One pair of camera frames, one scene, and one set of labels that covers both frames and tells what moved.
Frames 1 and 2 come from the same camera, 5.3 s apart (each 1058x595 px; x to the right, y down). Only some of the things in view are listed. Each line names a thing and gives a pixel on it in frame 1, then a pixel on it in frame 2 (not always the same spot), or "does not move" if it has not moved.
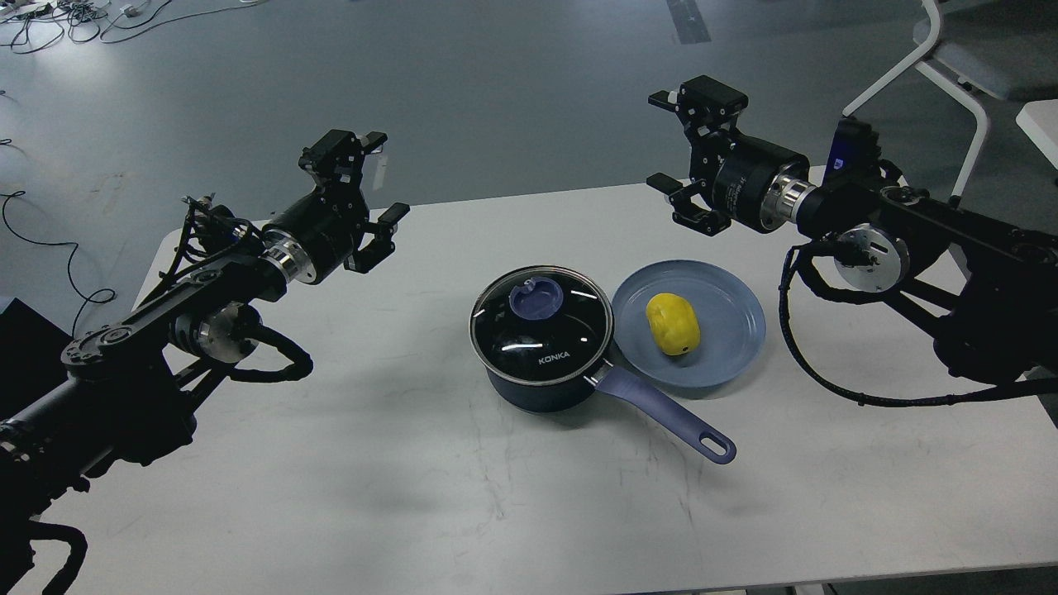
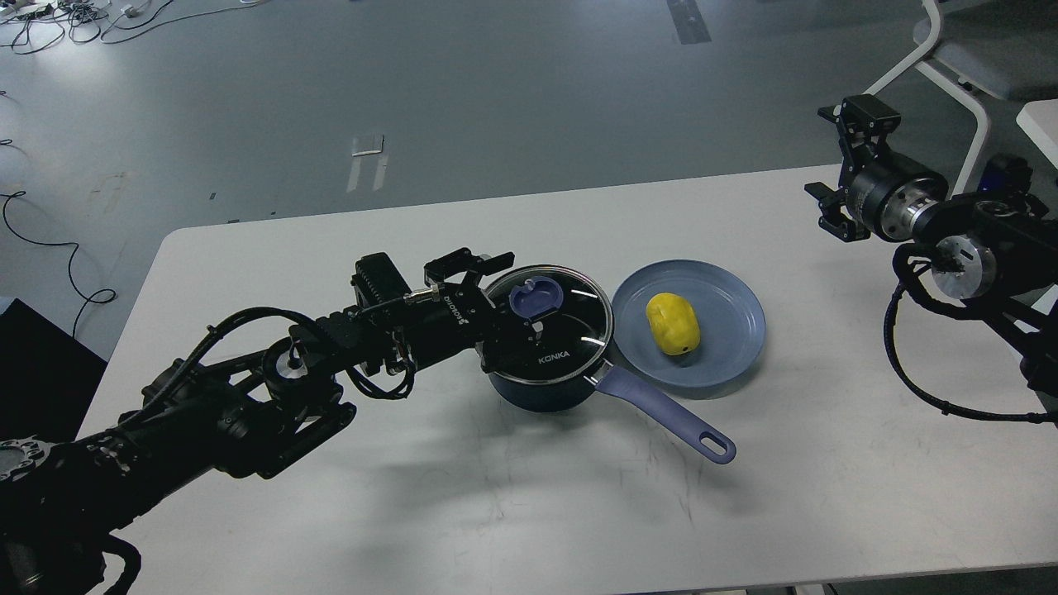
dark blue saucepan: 569,394 does not move
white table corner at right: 1039,121 does not move
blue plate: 732,324 does not move
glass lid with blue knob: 541,326 does not move
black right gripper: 760,183 -> 883,188
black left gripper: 316,235 -> 440,322
